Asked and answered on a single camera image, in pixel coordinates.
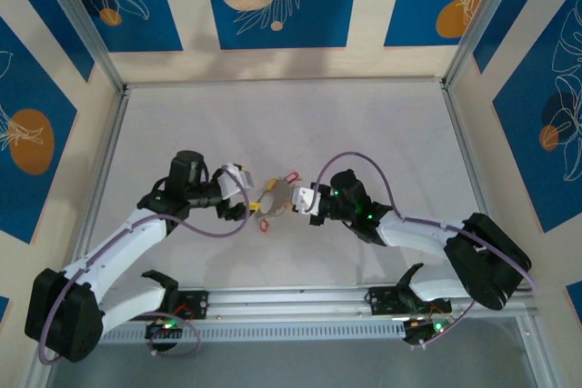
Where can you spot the red key tag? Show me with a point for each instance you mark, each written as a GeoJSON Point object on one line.
{"type": "Point", "coordinates": [291, 176]}
{"type": "Point", "coordinates": [265, 224]}

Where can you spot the large metal keyring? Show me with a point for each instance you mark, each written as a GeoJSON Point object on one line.
{"type": "Point", "coordinates": [260, 211]}

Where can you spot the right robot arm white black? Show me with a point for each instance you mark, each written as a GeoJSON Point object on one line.
{"type": "Point", "coordinates": [418, 233]}

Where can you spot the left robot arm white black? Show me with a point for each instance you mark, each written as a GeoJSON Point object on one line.
{"type": "Point", "coordinates": [132, 238]}

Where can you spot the controller board green light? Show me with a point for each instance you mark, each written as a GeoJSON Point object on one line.
{"type": "Point", "coordinates": [429, 328]}
{"type": "Point", "coordinates": [166, 328]}

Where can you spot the aluminium side rail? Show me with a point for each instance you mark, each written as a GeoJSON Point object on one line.
{"type": "Point", "coordinates": [468, 156]}
{"type": "Point", "coordinates": [103, 179]}

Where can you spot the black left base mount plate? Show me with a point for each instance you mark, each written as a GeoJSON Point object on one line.
{"type": "Point", "coordinates": [197, 304]}

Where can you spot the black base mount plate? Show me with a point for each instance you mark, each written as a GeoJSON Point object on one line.
{"type": "Point", "coordinates": [382, 301]}
{"type": "Point", "coordinates": [197, 304]}

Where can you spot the aluminium back rail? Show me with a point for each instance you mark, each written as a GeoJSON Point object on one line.
{"type": "Point", "coordinates": [282, 82]}

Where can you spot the aluminium front rail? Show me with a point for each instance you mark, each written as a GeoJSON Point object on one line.
{"type": "Point", "coordinates": [291, 299]}

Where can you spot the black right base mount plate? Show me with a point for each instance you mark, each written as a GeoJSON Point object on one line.
{"type": "Point", "coordinates": [382, 301]}

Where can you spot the aluminium frame post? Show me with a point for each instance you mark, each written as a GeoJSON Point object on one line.
{"type": "Point", "coordinates": [82, 20]}
{"type": "Point", "coordinates": [479, 20]}

